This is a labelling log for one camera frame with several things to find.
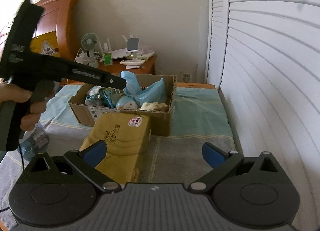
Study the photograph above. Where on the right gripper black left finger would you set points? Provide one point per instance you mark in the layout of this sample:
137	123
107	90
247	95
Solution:
84	163

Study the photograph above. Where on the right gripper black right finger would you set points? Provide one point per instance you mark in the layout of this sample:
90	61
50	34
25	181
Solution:
223	164

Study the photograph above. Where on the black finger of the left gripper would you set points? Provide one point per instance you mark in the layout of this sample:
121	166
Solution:
86	74

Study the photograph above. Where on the light blue plastic glove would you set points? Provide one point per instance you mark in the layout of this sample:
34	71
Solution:
132	88

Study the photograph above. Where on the blue hat doll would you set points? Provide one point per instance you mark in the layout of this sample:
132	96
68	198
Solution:
128	103

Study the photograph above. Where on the cream yellow cloth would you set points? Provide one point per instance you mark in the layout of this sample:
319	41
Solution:
155	106

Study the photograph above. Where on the blue face mask stack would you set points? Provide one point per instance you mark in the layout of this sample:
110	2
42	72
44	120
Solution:
154	93

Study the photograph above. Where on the blue silver brocade pouch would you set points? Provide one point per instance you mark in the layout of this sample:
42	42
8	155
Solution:
94	97

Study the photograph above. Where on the person's left hand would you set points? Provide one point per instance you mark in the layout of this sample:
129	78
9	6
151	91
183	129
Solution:
20	93

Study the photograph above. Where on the white power strip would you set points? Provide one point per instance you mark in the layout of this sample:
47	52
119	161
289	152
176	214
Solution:
82	57

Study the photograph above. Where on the yellow blue snack bag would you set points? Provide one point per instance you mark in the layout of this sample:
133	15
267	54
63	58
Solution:
45	44

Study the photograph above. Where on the green desk fan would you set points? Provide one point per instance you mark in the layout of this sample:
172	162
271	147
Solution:
89	42

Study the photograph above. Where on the green small box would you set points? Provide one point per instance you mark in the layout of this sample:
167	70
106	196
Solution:
108	59

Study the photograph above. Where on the gold tissue pack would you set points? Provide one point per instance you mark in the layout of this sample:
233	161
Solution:
127	137

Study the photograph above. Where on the wooden headboard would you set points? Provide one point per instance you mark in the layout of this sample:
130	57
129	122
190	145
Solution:
58	16

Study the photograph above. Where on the white remote control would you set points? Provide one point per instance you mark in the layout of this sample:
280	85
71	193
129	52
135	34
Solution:
132	62

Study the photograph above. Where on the white smart display stand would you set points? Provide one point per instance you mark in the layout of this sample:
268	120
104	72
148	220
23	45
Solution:
132	45

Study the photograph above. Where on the wooden nightstand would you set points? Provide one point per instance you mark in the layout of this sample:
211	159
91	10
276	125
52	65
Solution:
147	68

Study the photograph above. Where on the brown cardboard box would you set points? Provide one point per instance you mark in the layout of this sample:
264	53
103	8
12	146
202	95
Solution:
161	121

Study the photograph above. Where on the white louvered closet door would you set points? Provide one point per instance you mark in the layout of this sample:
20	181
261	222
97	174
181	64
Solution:
263	55

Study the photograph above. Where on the white wall socket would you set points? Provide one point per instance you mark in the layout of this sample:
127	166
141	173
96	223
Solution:
186	77

